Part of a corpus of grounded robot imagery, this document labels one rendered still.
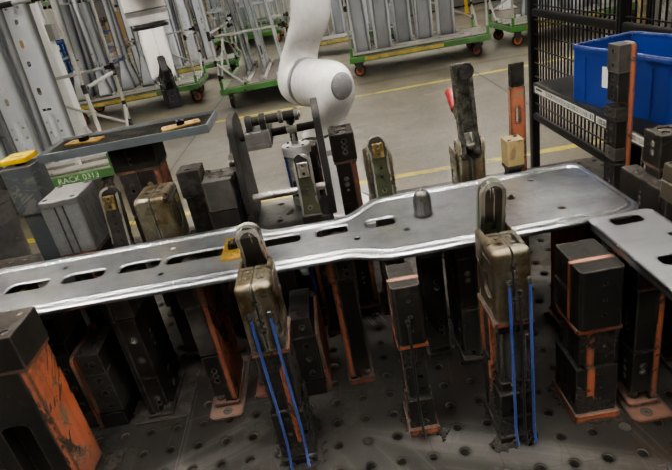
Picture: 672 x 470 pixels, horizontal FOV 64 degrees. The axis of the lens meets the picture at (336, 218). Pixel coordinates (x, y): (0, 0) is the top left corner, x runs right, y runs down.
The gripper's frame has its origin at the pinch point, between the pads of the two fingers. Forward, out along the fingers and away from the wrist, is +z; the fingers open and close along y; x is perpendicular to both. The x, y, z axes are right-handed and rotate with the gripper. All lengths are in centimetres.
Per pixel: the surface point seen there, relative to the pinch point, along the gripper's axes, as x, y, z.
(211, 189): 1.4, 18.6, 15.6
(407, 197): 35, 37, 22
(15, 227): -101, -228, 88
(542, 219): 47, 60, 22
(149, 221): -11.6, 18.7, 18.4
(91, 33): -49, -757, 5
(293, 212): 16.4, 19.6, 25.3
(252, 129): 12.1, 19.8, 5.8
